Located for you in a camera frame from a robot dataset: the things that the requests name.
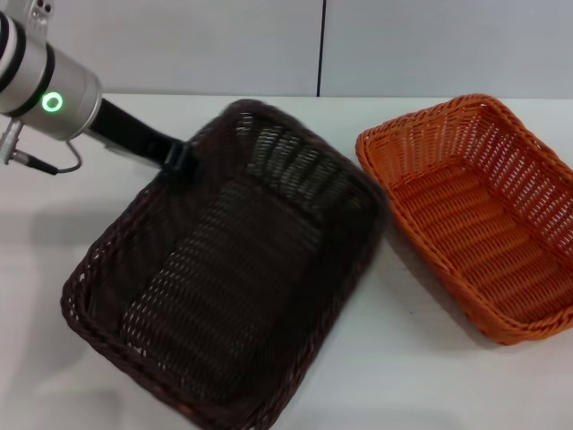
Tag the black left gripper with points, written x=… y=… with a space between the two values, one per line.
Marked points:
x=130 y=132

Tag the dark brown wicker basket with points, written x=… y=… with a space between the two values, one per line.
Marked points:
x=233 y=291

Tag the orange wicker basket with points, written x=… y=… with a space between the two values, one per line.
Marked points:
x=474 y=233

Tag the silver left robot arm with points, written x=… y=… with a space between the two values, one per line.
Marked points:
x=53 y=98

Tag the black vertical wall strip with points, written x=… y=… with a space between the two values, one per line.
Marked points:
x=321 y=45

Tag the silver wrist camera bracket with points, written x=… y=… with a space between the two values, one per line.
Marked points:
x=39 y=11

